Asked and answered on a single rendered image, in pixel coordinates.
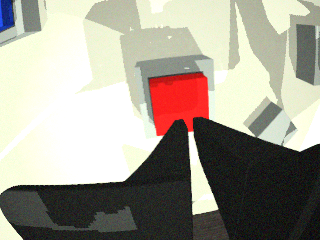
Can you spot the red button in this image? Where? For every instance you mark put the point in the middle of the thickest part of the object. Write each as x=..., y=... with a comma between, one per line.
x=175, y=88

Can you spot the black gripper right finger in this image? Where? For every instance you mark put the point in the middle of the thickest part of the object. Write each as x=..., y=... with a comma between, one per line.
x=263, y=191

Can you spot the blue button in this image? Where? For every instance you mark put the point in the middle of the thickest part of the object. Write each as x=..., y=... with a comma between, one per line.
x=18, y=18

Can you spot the yellow button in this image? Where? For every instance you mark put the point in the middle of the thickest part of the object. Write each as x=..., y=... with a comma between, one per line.
x=308, y=53

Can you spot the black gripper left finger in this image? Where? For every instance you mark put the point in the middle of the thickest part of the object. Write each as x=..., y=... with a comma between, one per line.
x=154, y=203

